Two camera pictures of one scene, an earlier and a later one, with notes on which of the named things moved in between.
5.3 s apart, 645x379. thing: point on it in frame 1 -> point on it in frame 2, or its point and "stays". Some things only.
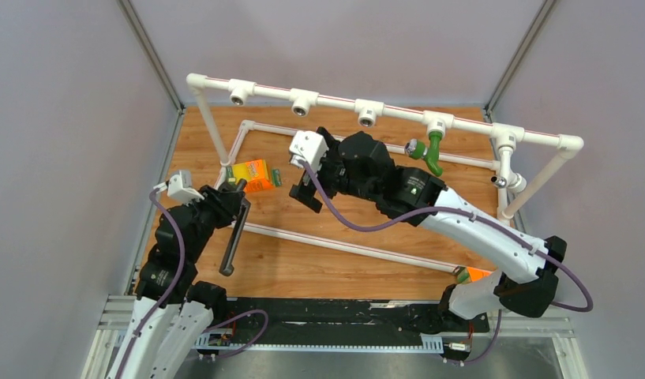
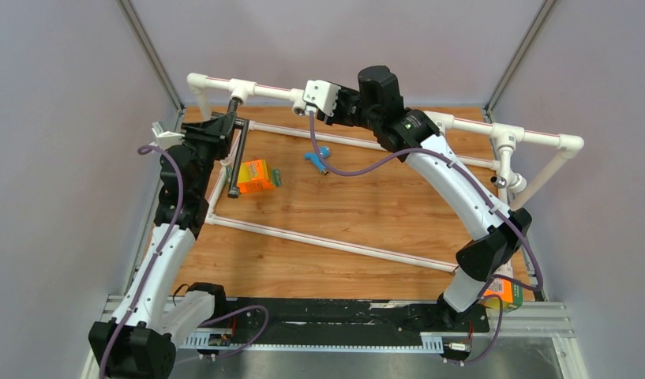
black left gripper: [221, 202] -> [215, 133]
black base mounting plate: [324, 320] stays
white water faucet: [515, 181] stays
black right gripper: [306, 193] -> [336, 118]
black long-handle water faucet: [241, 208] -> [234, 190]
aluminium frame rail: [555, 324] stays
